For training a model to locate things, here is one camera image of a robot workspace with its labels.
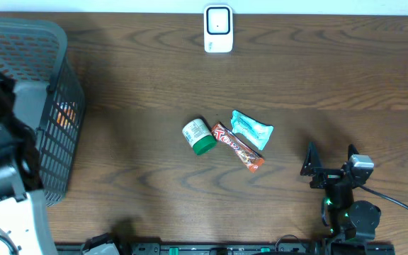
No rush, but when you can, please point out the teal tissue packet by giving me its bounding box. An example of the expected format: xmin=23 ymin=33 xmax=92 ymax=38
xmin=231 ymin=110 xmax=274 ymax=150

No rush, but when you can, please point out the red chocolate bar wrapper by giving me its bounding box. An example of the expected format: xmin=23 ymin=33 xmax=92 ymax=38
xmin=211 ymin=123 xmax=265 ymax=173

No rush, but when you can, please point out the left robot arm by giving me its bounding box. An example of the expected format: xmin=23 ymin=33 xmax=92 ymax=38
xmin=0 ymin=72 xmax=57 ymax=254

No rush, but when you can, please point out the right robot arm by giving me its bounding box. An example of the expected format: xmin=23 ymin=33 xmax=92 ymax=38
xmin=300 ymin=142 xmax=381 ymax=254

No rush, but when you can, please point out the white barcode scanner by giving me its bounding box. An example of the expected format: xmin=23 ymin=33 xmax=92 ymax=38
xmin=203 ymin=4 xmax=234 ymax=53

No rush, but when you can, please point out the white bottle green cap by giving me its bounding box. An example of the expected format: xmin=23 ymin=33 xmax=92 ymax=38
xmin=182 ymin=118 xmax=217 ymax=155

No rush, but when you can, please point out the grey plastic shopping basket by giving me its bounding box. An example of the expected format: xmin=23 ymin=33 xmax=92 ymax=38
xmin=0 ymin=18 xmax=86 ymax=206

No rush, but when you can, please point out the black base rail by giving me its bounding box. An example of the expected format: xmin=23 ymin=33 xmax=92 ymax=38
xmin=55 ymin=232 xmax=396 ymax=255

